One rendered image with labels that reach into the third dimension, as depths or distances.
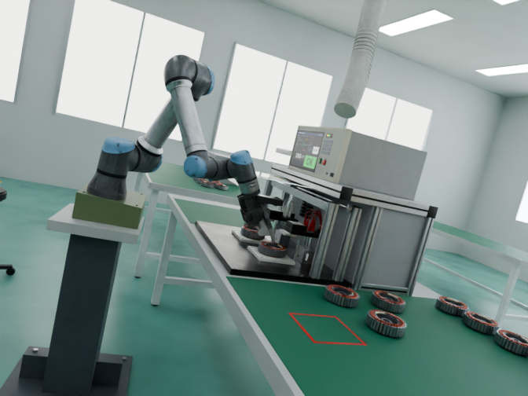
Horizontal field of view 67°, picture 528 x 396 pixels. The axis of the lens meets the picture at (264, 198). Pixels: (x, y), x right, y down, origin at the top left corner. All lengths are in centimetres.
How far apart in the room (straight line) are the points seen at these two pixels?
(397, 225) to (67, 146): 519
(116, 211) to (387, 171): 107
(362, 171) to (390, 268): 39
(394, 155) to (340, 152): 24
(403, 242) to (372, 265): 15
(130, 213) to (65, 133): 456
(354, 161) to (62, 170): 512
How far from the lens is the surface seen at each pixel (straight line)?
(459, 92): 868
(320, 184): 154
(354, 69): 305
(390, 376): 102
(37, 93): 620
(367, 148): 157
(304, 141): 180
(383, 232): 156
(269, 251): 154
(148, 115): 613
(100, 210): 167
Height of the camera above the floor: 118
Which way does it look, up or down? 7 degrees down
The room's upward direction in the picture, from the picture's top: 14 degrees clockwise
